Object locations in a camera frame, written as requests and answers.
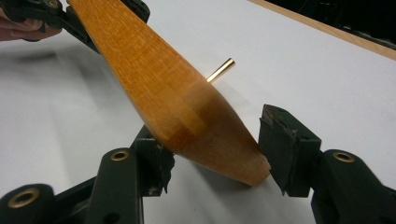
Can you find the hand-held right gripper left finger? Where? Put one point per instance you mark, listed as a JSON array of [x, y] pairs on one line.
[[124, 183]]

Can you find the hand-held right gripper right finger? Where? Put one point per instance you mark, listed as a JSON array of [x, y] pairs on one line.
[[295, 155]]

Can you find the wooden board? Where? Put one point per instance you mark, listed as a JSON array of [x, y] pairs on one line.
[[155, 77]]

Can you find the white table mat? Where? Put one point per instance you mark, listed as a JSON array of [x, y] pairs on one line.
[[311, 84]]

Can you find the long brass peg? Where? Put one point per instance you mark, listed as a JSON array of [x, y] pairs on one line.
[[221, 70]]

